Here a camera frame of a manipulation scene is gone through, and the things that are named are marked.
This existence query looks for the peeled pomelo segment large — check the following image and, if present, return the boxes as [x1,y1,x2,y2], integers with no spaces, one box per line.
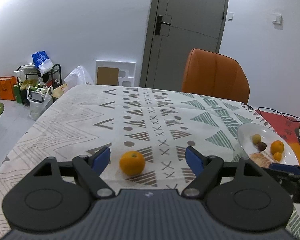
[249,153,273,168]

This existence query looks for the dark red plum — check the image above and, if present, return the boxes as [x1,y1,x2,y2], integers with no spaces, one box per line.
[257,141,267,152]

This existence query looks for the yellow-green round fruit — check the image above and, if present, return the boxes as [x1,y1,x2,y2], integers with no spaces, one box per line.
[252,134,262,145]

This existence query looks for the large orange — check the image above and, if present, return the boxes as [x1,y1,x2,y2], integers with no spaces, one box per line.
[119,151,146,176]

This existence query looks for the tiny orange kumquat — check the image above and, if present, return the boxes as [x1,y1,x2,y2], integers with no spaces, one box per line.
[273,152,282,162]

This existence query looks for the orange in plate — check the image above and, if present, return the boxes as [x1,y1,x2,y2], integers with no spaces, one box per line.
[270,140,284,155]

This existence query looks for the red orange mat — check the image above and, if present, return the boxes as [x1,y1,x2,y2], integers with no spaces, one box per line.
[257,110,300,164]

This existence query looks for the white ceramic plate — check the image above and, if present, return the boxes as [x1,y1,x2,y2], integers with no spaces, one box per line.
[238,123,299,165]

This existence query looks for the white shopping bag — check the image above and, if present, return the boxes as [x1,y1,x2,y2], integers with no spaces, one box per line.
[26,86,53,121]

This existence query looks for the green box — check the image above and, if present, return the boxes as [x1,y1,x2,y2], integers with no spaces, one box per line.
[13,85,23,103]

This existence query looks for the patterned tablecloth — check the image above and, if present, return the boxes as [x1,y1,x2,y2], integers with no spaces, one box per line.
[0,85,300,239]

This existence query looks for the white plastic bag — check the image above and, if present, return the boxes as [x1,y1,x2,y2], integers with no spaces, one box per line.
[64,66,94,89]

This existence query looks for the orange box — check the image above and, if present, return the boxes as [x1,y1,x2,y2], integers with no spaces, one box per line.
[0,76,17,101]

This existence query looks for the orange leather chair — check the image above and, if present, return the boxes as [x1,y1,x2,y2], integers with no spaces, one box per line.
[181,48,250,103]

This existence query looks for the black metal rack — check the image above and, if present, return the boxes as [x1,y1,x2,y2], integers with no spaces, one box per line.
[13,64,63,105]

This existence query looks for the brown cardboard piece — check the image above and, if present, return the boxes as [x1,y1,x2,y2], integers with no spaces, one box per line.
[96,67,119,86]

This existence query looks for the blue white bag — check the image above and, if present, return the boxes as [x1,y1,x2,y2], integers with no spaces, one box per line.
[32,51,53,75]

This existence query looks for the white foam packaging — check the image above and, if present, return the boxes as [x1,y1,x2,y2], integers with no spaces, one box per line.
[96,60,136,87]

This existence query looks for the grey door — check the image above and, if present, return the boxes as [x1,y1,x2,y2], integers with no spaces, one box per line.
[140,0,228,90]

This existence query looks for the black cable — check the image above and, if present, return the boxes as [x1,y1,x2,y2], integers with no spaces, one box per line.
[244,103,300,124]

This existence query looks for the wall light switch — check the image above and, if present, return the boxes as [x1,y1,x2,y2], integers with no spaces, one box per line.
[272,14,282,25]

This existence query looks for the small wall switch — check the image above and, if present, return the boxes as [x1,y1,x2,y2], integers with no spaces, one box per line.
[228,12,234,21]

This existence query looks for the black door handle lock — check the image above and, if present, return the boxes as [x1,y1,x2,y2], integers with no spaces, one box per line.
[154,15,170,36]

